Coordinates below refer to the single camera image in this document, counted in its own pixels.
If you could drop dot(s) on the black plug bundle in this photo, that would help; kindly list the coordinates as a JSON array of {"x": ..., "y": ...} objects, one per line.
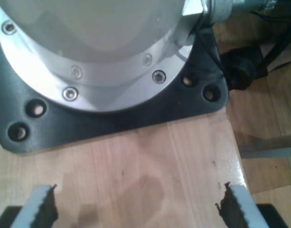
[{"x": 245, "y": 66}]

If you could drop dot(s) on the grey metal bar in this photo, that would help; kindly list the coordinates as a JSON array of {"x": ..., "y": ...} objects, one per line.
[{"x": 268, "y": 147}]

